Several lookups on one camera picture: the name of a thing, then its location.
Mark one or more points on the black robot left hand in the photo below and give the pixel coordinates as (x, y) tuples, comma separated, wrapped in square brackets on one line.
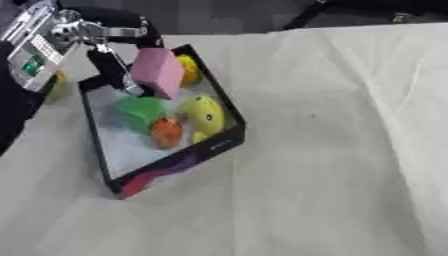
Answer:
[(111, 66)]

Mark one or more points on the pink block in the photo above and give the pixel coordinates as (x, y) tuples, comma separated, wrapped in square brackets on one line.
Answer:
[(157, 71)]

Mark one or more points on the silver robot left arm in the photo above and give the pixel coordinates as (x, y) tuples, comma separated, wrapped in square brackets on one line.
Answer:
[(36, 53)]

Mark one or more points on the black box with white inside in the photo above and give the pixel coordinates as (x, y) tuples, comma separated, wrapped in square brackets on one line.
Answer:
[(175, 160)]

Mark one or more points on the green block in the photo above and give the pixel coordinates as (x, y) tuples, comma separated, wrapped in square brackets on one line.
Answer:
[(141, 111)]

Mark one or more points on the yellow toy fruit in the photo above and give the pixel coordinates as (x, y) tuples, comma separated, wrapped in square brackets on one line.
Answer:
[(190, 70)]

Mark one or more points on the orange red toy fruit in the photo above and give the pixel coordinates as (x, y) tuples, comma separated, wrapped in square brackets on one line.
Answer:
[(166, 133)]

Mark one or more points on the yellow soft toy with eyes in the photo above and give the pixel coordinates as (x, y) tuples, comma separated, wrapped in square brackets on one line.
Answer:
[(205, 113)]

